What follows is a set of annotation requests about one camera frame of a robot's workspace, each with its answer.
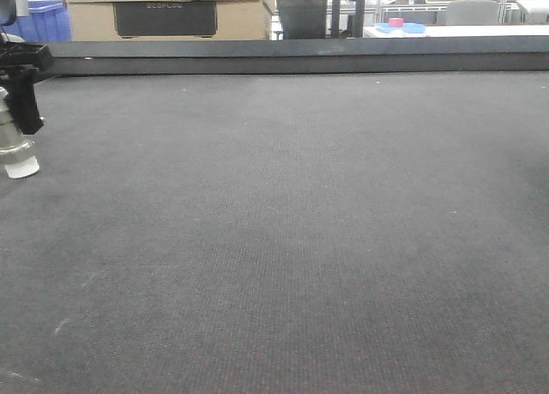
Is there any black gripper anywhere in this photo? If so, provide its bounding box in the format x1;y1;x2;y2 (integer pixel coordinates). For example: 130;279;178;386
1;42;53;135

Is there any large cardboard box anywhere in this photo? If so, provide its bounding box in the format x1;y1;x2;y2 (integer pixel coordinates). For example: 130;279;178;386
66;0;275;41

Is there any blue plastic crate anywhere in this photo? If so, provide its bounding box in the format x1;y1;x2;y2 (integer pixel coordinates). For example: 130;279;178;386
4;0;72;43

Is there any black bin background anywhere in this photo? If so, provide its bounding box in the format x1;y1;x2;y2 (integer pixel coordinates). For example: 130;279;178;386
276;0;328;40

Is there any pink block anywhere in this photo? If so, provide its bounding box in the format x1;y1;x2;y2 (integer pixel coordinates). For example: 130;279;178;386
388;17;404;28

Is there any blue tray on table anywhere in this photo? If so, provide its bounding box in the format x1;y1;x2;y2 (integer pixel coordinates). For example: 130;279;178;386
375;22;427;35

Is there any white table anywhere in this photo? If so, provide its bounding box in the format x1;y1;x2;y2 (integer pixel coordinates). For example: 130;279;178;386
363;24;548;38

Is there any black conveyor side rail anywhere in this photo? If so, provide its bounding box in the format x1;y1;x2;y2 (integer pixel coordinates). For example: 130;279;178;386
48;35;548;76

